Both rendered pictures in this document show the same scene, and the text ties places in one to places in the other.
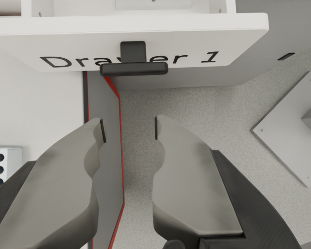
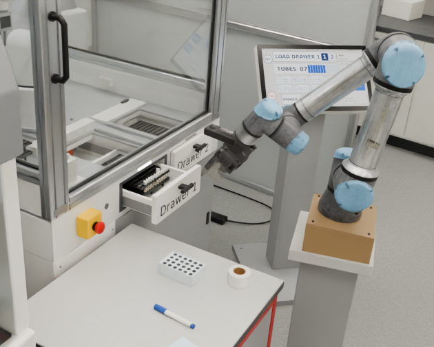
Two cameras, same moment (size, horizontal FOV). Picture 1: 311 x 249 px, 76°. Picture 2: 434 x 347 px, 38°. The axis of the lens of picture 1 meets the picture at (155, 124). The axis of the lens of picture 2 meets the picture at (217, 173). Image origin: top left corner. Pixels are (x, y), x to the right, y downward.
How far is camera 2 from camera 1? 201 cm
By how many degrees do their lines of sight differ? 59
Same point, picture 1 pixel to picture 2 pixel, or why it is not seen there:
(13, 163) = (180, 256)
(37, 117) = (164, 250)
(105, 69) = (183, 190)
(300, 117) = (270, 268)
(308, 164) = not seen: hidden behind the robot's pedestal
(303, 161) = not seen: hidden behind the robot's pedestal
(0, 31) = (159, 193)
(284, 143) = (286, 289)
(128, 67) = (187, 187)
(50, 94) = (158, 244)
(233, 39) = (196, 173)
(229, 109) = not seen: hidden behind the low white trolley
